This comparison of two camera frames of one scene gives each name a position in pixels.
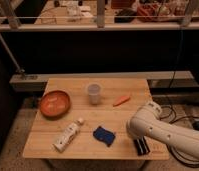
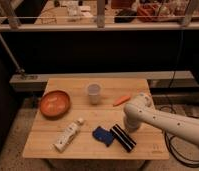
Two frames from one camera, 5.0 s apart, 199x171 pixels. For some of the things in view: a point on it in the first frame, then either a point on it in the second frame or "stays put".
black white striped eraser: (141, 146) -> (123, 138)
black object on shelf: (125, 12) stays put
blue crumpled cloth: (104, 136) stays put
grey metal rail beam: (159, 78) stays put
